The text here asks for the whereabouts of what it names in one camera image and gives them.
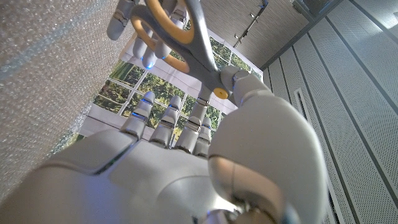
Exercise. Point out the dark wooden door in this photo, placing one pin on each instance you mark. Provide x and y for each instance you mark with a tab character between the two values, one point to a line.
280	28

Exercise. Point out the printed forest window backdrop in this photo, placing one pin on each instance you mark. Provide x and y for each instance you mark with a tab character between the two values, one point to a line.
161	87

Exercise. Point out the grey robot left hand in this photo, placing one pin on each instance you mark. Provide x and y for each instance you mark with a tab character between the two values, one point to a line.
119	21

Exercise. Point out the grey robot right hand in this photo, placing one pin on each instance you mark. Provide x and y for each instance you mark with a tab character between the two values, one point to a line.
174	180

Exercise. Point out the clear bubble wrap sheet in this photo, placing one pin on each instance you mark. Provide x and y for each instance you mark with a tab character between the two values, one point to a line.
40	77

